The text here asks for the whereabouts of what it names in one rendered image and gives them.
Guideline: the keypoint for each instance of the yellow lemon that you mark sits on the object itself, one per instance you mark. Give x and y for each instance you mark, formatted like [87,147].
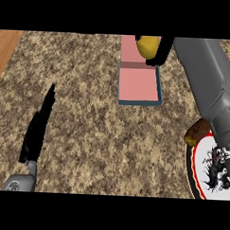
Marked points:
[147,46]

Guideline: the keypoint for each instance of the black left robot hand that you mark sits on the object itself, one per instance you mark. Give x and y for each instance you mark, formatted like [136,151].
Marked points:
[37,129]

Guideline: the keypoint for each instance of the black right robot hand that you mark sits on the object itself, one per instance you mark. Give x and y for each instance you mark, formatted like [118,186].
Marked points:
[162,51]

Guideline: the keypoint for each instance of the white plate with black print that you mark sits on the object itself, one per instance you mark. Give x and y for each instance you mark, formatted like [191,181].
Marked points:
[212,170]

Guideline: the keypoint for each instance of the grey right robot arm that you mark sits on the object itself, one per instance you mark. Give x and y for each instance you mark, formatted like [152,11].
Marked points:
[209,92]

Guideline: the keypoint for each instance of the pink cardboard box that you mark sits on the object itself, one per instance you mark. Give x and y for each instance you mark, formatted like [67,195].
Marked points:
[139,80]

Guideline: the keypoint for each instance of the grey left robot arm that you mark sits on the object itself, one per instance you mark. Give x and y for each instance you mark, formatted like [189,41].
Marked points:
[24,179]

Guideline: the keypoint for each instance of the brown potato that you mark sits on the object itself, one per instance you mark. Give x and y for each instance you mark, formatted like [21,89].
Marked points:
[198,131]

